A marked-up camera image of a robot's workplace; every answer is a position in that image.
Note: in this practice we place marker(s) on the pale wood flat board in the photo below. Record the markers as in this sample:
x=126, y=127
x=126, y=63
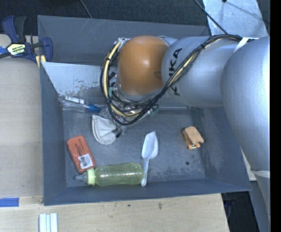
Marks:
x=17, y=129

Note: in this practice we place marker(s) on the white cloth pouch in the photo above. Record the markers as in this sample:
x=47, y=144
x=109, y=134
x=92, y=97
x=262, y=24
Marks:
x=103, y=130

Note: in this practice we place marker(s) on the yellow-green baby bottle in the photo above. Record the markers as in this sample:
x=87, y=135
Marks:
x=118, y=175

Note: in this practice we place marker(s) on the grey metal bin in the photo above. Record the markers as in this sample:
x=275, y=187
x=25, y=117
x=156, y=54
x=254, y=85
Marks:
x=174, y=158

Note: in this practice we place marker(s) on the white plastic scoop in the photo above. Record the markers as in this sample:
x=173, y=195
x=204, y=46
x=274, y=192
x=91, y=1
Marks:
x=150, y=145

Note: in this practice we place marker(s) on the orange flat box barcode label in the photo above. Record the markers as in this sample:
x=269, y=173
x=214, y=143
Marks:
x=79, y=151

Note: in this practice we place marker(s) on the small orange wooden toy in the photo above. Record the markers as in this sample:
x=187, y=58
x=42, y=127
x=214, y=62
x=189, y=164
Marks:
x=191, y=135

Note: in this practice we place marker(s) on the clear plastic bottle blue cap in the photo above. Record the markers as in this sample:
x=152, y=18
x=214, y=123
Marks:
x=76, y=103

